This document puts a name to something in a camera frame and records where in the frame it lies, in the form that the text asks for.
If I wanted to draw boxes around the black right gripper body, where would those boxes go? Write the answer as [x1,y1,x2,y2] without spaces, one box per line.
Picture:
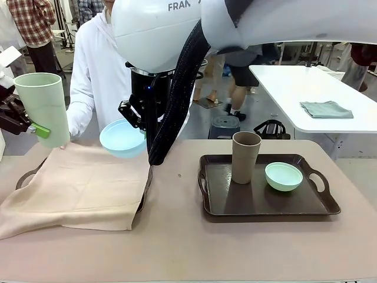
[131,70,175,131]

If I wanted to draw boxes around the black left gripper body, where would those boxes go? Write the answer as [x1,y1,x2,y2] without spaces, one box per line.
[0,86,27,136]

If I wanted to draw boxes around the light blue bowl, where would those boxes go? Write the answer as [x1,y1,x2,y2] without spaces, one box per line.
[99,119,147,159]

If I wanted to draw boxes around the tall pale green cup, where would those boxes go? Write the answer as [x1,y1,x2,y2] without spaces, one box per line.
[14,73,71,149]

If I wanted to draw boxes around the beige cloth mat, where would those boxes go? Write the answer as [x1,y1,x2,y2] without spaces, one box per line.
[0,138,153,240]

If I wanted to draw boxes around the tall brown cup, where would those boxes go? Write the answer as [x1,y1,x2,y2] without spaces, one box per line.
[232,131,262,185]

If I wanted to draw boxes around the person's right forearm white sleeve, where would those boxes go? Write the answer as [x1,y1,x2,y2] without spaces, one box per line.
[67,101,97,126]

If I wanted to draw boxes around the black floor mat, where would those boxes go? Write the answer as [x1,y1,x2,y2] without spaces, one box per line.
[196,97,224,110]

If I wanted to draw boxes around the dark brown serving tray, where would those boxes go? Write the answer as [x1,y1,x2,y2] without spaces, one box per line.
[15,164,154,213]
[198,153,342,223]

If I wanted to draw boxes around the person's right hand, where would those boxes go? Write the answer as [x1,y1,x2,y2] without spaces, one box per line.
[69,117,84,140]

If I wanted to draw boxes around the person in white coat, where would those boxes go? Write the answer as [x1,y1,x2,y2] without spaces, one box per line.
[66,0,195,145]

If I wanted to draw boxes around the person in beige trousers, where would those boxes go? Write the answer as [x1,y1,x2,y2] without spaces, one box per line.
[193,54,226,103]

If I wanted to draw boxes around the person in white top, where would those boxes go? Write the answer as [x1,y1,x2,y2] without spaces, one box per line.
[0,0,27,50]

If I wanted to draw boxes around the person in red plaid shirt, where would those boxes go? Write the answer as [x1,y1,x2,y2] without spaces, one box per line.
[6,0,64,76]

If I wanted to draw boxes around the person in dark shorts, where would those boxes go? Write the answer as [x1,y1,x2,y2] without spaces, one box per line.
[211,43,280,122]

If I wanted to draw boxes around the person in blue plaid shirt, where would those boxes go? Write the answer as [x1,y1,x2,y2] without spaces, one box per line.
[77,0,105,30]

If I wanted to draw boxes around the white table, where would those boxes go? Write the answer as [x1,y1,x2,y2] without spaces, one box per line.
[249,64,377,160]

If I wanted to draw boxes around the mint green bowl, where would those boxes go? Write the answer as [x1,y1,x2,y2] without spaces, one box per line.
[264,162,304,192]

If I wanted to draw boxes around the folded grey-green cloth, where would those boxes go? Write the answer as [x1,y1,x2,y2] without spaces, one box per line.
[299,100,354,120]

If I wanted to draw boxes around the black braided cable sleeve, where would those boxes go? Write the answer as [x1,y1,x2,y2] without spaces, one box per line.
[147,19,211,166]

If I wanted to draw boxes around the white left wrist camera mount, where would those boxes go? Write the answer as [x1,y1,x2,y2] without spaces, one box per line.
[0,45,23,79]

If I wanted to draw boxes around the black bag with straps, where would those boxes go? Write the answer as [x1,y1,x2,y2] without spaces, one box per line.
[252,119,292,141]

